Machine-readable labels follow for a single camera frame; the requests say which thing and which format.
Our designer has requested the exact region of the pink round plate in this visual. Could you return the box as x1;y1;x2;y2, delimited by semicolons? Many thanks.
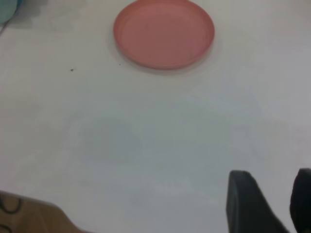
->
113;0;216;71

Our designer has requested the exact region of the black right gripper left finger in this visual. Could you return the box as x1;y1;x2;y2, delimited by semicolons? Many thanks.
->
225;170;290;233

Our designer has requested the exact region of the thin black cable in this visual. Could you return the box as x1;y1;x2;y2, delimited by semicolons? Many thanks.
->
0;197;22;215

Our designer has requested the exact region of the green round plate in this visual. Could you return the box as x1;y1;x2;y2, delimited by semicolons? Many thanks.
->
0;0;19;25

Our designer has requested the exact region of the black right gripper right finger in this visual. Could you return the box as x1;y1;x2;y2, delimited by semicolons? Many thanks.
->
290;167;311;233

